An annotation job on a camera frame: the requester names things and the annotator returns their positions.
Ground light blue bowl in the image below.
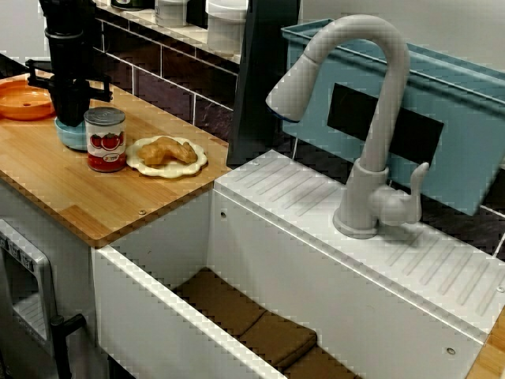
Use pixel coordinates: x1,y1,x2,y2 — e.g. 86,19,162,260
54,117,88,151

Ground dark upright pillar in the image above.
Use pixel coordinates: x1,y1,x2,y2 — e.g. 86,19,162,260
226,0,304,167

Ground black cabinet handle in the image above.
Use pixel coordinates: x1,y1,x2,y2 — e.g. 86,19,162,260
50,313,87,379

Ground cream scalloped plate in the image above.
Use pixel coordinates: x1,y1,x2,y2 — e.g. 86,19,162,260
125,136,209,178

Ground white jar with label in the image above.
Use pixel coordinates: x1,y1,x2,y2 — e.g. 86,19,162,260
155,0,190,28

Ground grey toy faucet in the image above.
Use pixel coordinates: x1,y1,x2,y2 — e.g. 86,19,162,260
266,14,431,241

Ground white sink basin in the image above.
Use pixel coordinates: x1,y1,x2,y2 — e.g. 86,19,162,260
92,148,505,379

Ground tomato print tin can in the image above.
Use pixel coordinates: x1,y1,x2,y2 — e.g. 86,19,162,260
84,107,127,173

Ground brown folded cloth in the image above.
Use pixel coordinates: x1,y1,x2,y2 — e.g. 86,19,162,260
173,267,364,379

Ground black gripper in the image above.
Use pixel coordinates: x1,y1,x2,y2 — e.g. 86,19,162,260
25,35,112,128

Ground plain white jar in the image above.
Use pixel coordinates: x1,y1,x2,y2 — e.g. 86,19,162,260
206,0,249,54

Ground grey toy appliance panel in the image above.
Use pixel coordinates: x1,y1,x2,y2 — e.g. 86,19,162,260
0,219,60,348

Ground teal plastic dish rack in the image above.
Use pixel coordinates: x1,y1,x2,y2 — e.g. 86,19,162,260
280,18,505,217

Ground dark jar with green label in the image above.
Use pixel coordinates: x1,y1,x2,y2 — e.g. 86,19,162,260
110,0,155,11

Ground brown toy croissant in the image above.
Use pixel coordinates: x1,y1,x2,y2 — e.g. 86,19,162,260
137,136,198,167

